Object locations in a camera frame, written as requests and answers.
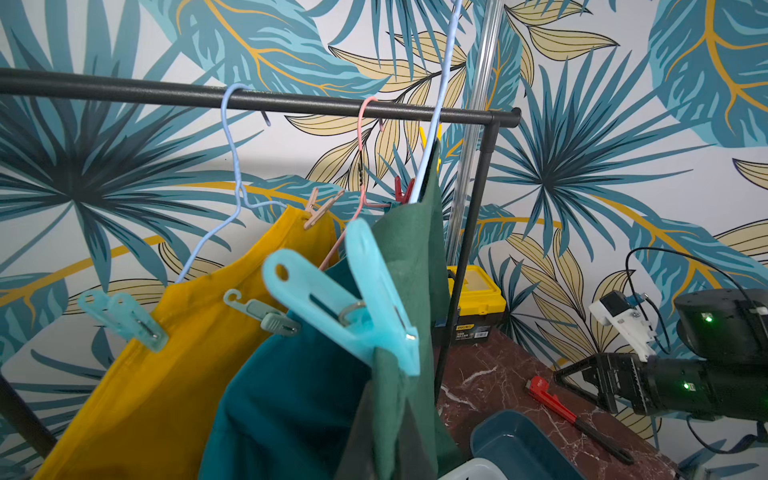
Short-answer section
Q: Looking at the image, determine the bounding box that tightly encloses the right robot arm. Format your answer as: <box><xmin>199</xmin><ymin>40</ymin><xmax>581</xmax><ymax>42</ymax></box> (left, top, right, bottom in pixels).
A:
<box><xmin>554</xmin><ymin>289</ymin><xmax>767</xmax><ymax>421</ymax></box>

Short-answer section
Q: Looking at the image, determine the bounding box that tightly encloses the mint clothespin far left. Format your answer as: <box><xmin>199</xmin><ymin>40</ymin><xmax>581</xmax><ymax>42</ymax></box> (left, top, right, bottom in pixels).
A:
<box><xmin>77</xmin><ymin>289</ymin><xmax>169</xmax><ymax>353</ymax></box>

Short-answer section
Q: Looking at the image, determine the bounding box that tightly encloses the black clothes rack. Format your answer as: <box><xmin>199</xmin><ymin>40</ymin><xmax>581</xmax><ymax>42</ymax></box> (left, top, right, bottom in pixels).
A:
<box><xmin>1</xmin><ymin>68</ymin><xmax>521</xmax><ymax>457</ymax></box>

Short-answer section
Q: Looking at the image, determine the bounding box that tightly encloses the yellow t-shirt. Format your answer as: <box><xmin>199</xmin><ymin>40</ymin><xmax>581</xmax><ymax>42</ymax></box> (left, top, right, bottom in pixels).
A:
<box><xmin>36</xmin><ymin>207</ymin><xmax>337</xmax><ymax>479</ymax></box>

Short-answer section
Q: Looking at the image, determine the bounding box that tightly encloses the beige clothespin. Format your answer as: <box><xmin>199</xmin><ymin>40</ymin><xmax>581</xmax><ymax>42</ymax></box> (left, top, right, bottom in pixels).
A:
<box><xmin>303</xmin><ymin>187</ymin><xmax>345</xmax><ymax>230</ymax></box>

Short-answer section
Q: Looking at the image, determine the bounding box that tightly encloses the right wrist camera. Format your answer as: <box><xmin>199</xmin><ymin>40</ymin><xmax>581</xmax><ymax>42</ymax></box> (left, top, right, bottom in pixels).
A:
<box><xmin>589</xmin><ymin>291</ymin><xmax>657</xmax><ymax>363</ymax></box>

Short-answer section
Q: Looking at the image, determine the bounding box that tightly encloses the red clothespin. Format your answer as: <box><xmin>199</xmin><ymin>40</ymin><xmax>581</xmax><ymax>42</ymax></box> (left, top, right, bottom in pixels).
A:
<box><xmin>394</xmin><ymin>176</ymin><xmax>415</xmax><ymax>205</ymax></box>

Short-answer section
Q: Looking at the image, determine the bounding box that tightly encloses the turquoise clothespin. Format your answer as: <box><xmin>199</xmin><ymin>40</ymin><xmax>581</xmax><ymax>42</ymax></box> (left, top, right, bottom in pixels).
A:
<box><xmin>262</xmin><ymin>220</ymin><xmax>421</xmax><ymax>377</ymax></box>

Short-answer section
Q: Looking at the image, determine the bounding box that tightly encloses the dark teal tray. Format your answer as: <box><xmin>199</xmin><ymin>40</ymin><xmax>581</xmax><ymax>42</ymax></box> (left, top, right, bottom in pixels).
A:
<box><xmin>470</xmin><ymin>410</ymin><xmax>584</xmax><ymax>480</ymax></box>

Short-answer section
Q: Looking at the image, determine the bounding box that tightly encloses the red pipe wrench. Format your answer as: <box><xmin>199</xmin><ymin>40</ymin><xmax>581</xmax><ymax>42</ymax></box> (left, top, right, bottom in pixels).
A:
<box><xmin>526</xmin><ymin>376</ymin><xmax>635</xmax><ymax>465</ymax></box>

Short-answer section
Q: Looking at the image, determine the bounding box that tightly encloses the dark green t-shirt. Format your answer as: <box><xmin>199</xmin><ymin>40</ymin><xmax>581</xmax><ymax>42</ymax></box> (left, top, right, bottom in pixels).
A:
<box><xmin>324</xmin><ymin>166</ymin><xmax>464</xmax><ymax>479</ymax></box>

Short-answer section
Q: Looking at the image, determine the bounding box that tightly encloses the pale green clothespin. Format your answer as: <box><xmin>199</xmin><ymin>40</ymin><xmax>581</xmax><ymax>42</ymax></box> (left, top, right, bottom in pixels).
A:
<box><xmin>223</xmin><ymin>289</ymin><xmax>302</xmax><ymax>337</ymax></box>

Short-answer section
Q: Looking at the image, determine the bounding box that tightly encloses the light blue wire hanger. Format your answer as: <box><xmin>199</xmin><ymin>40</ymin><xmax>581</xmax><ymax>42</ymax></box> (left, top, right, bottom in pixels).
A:
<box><xmin>173</xmin><ymin>83</ymin><xmax>289</xmax><ymax>284</ymax></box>

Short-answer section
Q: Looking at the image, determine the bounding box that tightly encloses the white plastic basket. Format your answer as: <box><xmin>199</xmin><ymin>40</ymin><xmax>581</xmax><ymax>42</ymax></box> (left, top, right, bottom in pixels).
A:
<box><xmin>439</xmin><ymin>458</ymin><xmax>507</xmax><ymax>480</ymax></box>

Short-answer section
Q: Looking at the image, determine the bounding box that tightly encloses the teal blue t-shirt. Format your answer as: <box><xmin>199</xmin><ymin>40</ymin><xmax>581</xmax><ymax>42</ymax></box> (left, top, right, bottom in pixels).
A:
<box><xmin>197</xmin><ymin>257</ymin><xmax>376</xmax><ymax>480</ymax></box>

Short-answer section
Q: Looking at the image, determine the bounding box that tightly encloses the pink wire hanger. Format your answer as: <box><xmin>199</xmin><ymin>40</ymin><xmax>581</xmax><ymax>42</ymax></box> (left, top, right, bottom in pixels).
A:
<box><xmin>319</xmin><ymin>96</ymin><xmax>390</xmax><ymax>271</ymax></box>

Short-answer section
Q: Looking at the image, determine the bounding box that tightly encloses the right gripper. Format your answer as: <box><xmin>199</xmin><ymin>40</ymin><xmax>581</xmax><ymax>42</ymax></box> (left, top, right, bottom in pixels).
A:
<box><xmin>554</xmin><ymin>353</ymin><xmax>650</xmax><ymax>414</ymax></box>

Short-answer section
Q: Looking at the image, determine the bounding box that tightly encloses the yellow black toolbox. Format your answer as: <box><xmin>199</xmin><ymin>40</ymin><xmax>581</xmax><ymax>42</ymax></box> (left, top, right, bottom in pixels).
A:
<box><xmin>451</xmin><ymin>265</ymin><xmax>508</xmax><ymax>345</ymax></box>

